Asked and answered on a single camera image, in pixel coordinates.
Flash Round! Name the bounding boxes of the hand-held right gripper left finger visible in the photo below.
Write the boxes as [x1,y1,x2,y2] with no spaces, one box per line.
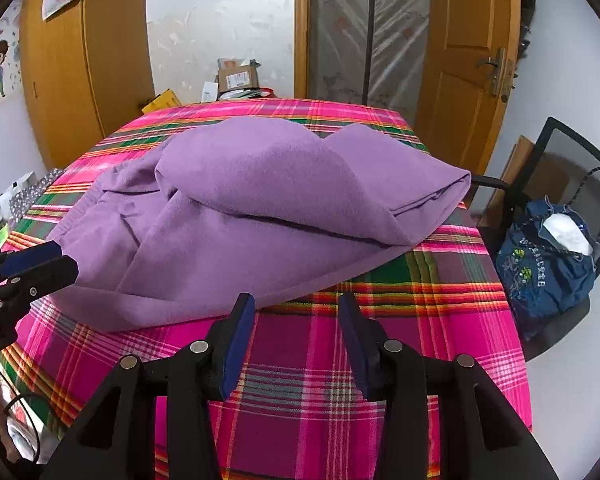
[40,292,257,480]

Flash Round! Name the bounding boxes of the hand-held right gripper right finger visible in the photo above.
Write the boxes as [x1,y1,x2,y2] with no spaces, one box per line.
[338,291,556,480]

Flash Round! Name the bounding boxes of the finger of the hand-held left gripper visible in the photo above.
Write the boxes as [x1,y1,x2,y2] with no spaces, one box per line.
[0,256,79,311]
[0,241,64,289]

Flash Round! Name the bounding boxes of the purple fleece garment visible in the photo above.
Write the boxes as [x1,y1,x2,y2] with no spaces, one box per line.
[45,116,473,333]

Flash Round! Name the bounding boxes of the pink plaid blanket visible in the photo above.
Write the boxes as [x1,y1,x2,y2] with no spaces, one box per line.
[0,97,533,480]

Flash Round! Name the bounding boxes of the grey floral folded garment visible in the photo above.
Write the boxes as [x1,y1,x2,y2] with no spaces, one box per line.
[9,167,66,222]

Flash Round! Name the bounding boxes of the yellow bag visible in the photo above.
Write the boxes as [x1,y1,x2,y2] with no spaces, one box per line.
[141,89,181,115]

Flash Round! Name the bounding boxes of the wooden wardrobe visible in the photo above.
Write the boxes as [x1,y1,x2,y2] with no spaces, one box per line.
[19,0,156,168]

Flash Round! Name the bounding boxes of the cardboard sheet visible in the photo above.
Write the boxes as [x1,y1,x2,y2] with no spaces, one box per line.
[480,135,537,231]

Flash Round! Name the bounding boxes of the cardboard box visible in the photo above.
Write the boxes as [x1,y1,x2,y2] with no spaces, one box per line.
[216,57,262,93]

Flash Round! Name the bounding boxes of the black mesh chair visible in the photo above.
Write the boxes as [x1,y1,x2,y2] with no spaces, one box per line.
[467,116,600,361]

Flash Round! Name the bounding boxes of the wooden door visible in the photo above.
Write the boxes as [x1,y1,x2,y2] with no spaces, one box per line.
[415,0,523,171]

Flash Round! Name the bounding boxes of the clear plastic door curtain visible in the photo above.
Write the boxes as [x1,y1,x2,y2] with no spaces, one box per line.
[307,0,433,111]

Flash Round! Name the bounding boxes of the black cable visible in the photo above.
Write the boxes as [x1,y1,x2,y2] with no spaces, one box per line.
[0,360,43,463]

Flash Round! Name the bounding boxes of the blue drawstring bag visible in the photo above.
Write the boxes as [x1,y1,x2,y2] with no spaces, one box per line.
[495,167,600,341]

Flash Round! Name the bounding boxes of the metal door handle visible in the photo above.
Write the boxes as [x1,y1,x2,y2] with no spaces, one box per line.
[476,47,516,100]

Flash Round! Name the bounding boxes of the wooden door frame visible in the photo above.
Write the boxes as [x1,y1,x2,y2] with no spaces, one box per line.
[294,0,312,101]

